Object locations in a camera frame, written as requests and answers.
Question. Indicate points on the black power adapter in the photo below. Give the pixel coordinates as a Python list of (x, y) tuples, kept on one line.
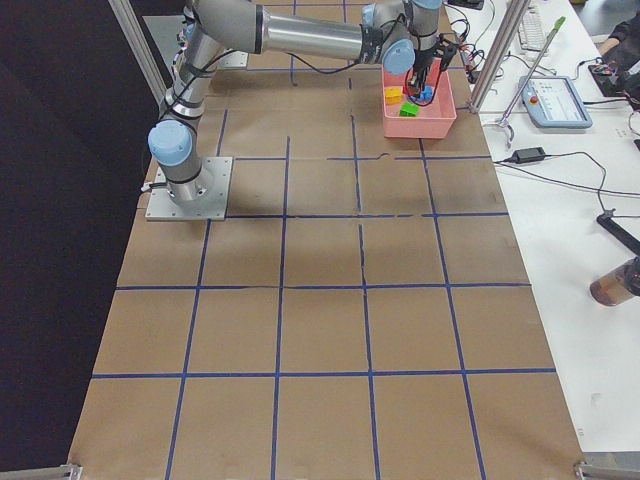
[(528, 155)]

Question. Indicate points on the green toy block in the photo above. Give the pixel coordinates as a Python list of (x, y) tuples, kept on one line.
[(409, 110)]

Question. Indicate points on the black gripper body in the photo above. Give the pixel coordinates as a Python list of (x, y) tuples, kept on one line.
[(423, 62)]

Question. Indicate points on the blue toy block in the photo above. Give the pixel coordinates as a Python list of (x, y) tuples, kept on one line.
[(426, 95)]

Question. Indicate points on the aluminium frame post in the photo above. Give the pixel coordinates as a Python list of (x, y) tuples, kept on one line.
[(505, 34)]

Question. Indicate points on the white keyboard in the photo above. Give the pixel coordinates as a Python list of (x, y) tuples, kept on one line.
[(531, 37)]

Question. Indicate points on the teach pendant tablet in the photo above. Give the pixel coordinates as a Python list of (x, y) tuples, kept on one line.
[(553, 102)]

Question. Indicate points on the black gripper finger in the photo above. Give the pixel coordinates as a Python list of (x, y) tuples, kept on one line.
[(447, 55), (416, 79)]

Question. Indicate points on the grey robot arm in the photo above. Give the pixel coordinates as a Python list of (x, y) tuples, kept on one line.
[(402, 37), (232, 61)]

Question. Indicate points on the yellow toy block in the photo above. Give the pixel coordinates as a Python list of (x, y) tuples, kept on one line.
[(393, 95)]

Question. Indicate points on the brown drink bottle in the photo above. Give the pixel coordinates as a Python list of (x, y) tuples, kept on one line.
[(618, 285)]

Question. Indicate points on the pink plastic box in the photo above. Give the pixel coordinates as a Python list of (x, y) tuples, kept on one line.
[(433, 121)]

